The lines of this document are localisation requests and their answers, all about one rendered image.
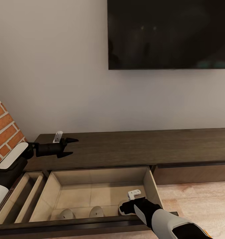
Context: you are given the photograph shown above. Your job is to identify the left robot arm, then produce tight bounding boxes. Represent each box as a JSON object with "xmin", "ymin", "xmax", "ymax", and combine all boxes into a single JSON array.
[{"xmin": 0, "ymin": 131, "xmax": 78, "ymax": 204}]

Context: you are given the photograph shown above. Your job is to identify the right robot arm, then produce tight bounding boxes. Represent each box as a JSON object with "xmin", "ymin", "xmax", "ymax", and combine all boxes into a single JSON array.
[{"xmin": 120, "ymin": 189, "xmax": 213, "ymax": 239}]

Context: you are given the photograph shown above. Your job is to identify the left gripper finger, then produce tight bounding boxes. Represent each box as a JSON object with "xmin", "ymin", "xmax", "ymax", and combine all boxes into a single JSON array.
[
  {"xmin": 65, "ymin": 138, "xmax": 78, "ymax": 145},
  {"xmin": 61, "ymin": 152, "xmax": 73, "ymax": 158}
]

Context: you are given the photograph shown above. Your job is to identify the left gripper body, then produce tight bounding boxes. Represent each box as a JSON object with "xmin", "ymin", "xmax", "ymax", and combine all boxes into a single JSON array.
[{"xmin": 47, "ymin": 138, "xmax": 66, "ymax": 158}]

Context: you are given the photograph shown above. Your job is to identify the pillar candle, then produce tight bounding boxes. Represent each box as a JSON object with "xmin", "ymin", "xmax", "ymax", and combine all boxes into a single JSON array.
[
  {"xmin": 58, "ymin": 209, "xmax": 76, "ymax": 220},
  {"xmin": 89, "ymin": 206, "xmax": 104, "ymax": 218},
  {"xmin": 118, "ymin": 200, "xmax": 128, "ymax": 216}
]

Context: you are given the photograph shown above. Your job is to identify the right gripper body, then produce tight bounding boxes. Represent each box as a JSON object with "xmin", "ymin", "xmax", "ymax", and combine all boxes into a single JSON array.
[{"xmin": 123, "ymin": 200, "xmax": 135, "ymax": 215}]

